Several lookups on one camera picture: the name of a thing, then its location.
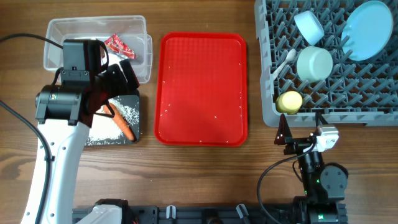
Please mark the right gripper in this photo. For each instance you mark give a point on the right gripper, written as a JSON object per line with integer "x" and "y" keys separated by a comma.
{"x": 299, "y": 145}

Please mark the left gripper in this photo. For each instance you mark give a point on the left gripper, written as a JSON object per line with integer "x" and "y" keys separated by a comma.
{"x": 119, "y": 85}

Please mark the yellow cup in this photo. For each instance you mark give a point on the yellow cup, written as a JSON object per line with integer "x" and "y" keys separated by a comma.
{"x": 289, "y": 102}

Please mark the red snack wrapper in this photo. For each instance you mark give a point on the red snack wrapper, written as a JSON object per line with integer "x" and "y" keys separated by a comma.
{"x": 115, "y": 44}

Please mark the orange carrot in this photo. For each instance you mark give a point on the orange carrot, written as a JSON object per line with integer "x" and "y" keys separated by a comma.
{"x": 118, "y": 119}

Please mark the white rice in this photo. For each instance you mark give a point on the white rice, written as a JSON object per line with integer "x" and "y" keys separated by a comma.
{"x": 105, "y": 129}

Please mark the green bowl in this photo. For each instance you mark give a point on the green bowl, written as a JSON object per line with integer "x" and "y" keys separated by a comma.
{"x": 314, "y": 64}

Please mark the white plastic spoon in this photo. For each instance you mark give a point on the white plastic spoon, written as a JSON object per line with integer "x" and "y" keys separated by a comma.
{"x": 291, "y": 54}

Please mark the light blue bowl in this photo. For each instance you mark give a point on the light blue bowl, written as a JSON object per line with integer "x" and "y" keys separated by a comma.
{"x": 309, "y": 27}

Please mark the light blue plate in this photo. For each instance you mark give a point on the light blue plate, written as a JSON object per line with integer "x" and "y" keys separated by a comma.
{"x": 368, "y": 29}

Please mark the white napkin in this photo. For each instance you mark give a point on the white napkin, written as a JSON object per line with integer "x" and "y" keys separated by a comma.
{"x": 113, "y": 59}

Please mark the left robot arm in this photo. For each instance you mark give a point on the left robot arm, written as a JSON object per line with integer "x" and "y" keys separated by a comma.
{"x": 65, "y": 114}

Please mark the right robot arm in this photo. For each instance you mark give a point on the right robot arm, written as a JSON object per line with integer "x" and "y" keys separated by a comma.
{"x": 324, "y": 183}

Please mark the grey dishwasher rack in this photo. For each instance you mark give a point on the grey dishwasher rack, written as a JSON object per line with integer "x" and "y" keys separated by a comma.
{"x": 363, "y": 92}

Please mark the clear plastic bin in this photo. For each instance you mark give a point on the clear plastic bin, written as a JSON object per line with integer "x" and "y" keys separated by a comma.
{"x": 131, "y": 30}

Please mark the black tray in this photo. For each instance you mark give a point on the black tray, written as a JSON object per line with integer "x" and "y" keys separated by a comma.
{"x": 133, "y": 124}

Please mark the red serving tray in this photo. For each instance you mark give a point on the red serving tray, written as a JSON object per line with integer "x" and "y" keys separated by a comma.
{"x": 202, "y": 90}

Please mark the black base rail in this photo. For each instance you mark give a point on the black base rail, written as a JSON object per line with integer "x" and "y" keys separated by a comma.
{"x": 240, "y": 214}

